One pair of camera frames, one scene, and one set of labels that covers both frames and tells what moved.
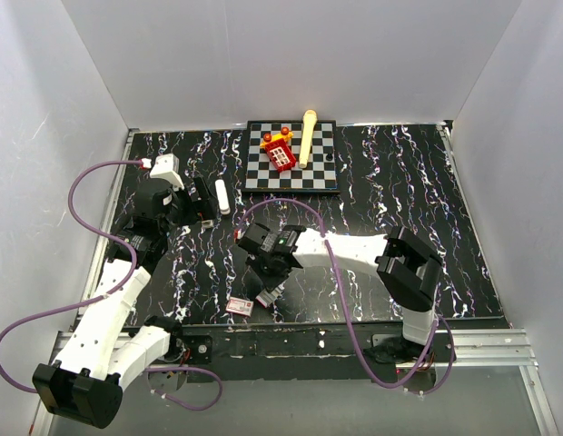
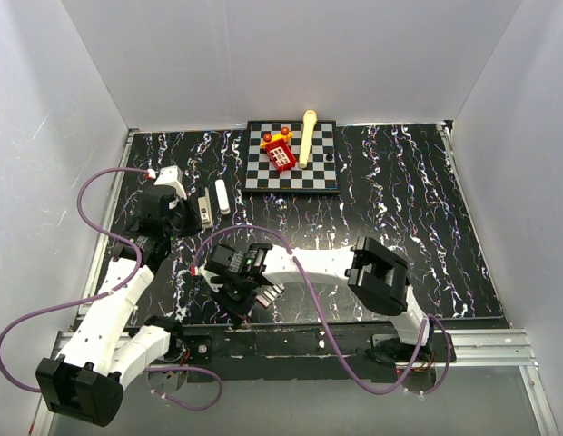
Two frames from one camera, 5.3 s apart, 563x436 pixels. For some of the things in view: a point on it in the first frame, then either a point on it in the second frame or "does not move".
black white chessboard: (321, 173) does not move
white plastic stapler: (222, 197) does not move
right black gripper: (270, 282) to (237, 312)
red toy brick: (280, 154) does not move
